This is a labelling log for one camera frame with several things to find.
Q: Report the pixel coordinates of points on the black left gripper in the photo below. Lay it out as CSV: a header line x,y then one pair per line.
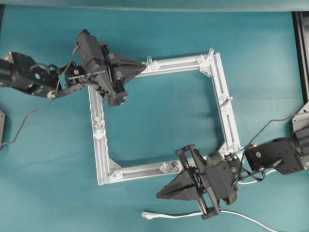
x,y
100,76

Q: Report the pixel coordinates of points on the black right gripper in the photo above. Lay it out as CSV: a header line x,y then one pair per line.
x,y
191,183

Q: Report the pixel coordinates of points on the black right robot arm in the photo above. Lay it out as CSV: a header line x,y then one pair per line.
x,y
284,155

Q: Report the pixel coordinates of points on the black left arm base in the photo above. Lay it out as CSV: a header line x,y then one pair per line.
x,y
2,126

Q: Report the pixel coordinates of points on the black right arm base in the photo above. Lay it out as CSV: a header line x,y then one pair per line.
x,y
300,124

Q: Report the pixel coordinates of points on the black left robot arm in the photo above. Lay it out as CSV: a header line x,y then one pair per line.
x,y
22,73

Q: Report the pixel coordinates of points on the clear pin bottom middle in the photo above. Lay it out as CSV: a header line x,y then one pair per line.
x,y
169,167

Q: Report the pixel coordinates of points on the clear pin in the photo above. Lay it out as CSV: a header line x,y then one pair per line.
x,y
169,167
116,176
152,65
234,148
98,131
204,61
224,99

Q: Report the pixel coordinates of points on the clear pin top middle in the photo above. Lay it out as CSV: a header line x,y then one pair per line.
x,y
152,65

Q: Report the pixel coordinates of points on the clear pin bottom right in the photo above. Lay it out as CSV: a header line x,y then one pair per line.
x,y
234,148

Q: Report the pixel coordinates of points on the clear pin left middle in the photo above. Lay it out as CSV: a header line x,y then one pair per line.
x,y
98,131

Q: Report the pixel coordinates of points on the clear pin bottom left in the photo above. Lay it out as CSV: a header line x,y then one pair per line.
x,y
116,176

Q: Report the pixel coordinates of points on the clear pin top right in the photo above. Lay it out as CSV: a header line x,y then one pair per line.
x,y
204,61

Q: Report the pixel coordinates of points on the clear pin right middle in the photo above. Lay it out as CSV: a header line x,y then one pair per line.
x,y
224,99

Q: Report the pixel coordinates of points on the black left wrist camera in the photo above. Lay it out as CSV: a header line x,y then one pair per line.
x,y
90,52

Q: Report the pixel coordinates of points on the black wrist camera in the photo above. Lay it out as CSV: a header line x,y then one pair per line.
x,y
90,52
220,178

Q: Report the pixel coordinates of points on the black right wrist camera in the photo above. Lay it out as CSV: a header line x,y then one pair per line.
x,y
220,178

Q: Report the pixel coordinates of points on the square aluminium extrusion frame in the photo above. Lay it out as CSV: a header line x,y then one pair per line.
x,y
105,165

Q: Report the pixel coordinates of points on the black extrusion rail right edge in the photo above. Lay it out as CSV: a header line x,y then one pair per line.
x,y
301,29

